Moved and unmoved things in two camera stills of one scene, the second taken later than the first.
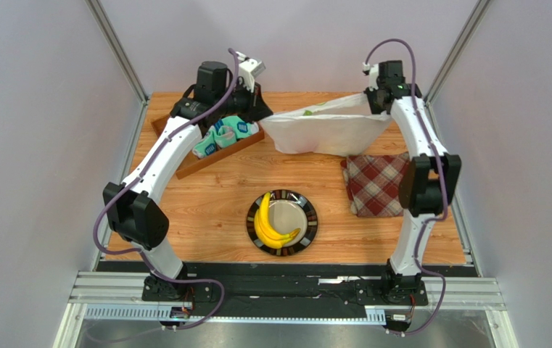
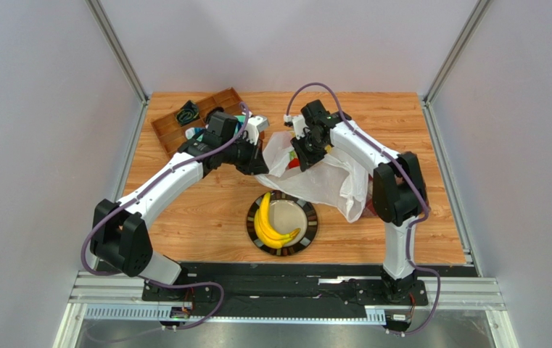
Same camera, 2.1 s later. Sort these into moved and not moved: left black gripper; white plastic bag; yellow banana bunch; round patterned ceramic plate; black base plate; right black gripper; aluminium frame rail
Moved: right black gripper; left black gripper; white plastic bag
Not moved: aluminium frame rail; black base plate; yellow banana bunch; round patterned ceramic plate
